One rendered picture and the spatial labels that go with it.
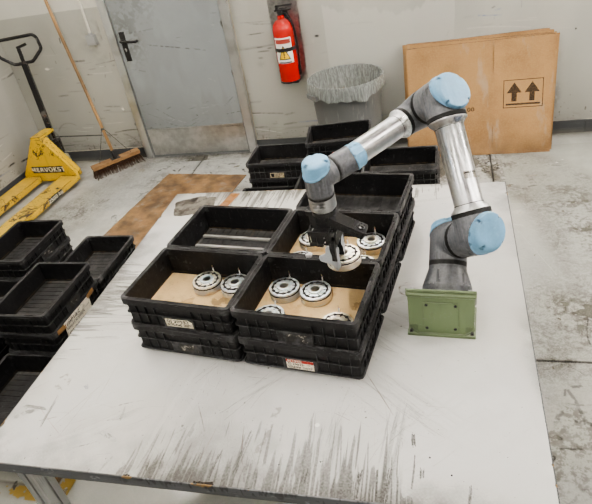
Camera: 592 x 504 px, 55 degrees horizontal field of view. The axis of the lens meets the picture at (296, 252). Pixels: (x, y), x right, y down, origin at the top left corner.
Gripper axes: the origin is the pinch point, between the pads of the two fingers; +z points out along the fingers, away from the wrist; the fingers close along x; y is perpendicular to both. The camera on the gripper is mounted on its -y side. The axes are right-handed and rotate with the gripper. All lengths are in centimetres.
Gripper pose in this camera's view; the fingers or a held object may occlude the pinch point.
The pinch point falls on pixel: (341, 261)
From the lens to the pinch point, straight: 170.4
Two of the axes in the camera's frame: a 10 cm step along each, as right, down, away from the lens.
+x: -3.0, 6.5, -7.0
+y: -9.3, -0.5, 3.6
